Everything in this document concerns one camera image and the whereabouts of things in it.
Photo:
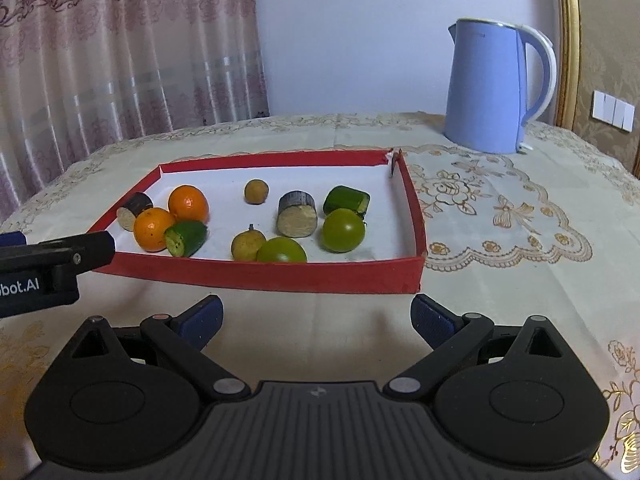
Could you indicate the small cucumber piece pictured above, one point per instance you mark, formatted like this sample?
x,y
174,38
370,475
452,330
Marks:
x,y
192,235

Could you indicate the gold wall moulding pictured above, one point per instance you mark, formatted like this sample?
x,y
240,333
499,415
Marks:
x,y
570,35

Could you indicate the blue electric kettle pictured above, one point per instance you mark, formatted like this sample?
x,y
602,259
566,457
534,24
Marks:
x,y
480,95

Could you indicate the orange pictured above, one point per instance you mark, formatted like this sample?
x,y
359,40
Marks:
x,y
150,230
188,203

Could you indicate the large eggplant piece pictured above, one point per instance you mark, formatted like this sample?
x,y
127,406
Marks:
x,y
297,215

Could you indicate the red cardboard tray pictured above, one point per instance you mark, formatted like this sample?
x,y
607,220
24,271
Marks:
x,y
250,276

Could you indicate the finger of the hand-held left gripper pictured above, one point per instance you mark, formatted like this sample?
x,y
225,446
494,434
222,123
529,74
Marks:
x,y
75,252
12,239

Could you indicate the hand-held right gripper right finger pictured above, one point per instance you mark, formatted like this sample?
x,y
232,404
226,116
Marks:
x,y
432,317

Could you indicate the large cucumber piece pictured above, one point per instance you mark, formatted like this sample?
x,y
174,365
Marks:
x,y
342,199

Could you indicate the green tomato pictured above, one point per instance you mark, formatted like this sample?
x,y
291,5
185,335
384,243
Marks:
x,y
280,251
343,230

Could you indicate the beige floral tablecloth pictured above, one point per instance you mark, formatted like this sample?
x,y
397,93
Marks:
x,y
500,285

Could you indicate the white wall light switch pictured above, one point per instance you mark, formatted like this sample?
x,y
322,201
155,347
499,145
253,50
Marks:
x,y
612,109

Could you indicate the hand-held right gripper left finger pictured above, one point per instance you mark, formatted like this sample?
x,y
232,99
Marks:
x,y
200,317

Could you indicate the small eggplant piece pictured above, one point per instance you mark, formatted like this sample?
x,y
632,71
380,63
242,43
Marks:
x,y
140,202

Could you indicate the pink patterned curtain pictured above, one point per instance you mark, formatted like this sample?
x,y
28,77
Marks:
x,y
125,85

